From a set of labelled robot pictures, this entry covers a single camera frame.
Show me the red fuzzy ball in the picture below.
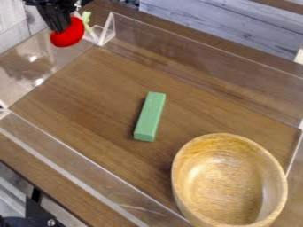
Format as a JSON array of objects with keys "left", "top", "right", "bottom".
[{"left": 49, "top": 16, "right": 84, "bottom": 47}]

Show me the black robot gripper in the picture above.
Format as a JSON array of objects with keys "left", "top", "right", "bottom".
[{"left": 22, "top": 0, "right": 81, "bottom": 34}]

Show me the black clamp with cable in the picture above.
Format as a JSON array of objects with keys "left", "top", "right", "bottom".
[{"left": 0, "top": 188, "right": 66, "bottom": 227}]

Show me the small light green object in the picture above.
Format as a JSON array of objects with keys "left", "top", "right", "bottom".
[{"left": 80, "top": 12, "right": 90, "bottom": 32}]

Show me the green rectangular block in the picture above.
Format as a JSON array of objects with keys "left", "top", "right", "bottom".
[{"left": 133, "top": 92, "right": 165, "bottom": 142}]

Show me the oval wooden bowl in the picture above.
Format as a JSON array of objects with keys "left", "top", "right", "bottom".
[{"left": 172, "top": 133, "right": 287, "bottom": 227}]

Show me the clear acrylic table barrier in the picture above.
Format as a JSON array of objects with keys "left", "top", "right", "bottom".
[{"left": 0, "top": 13, "right": 303, "bottom": 227}]

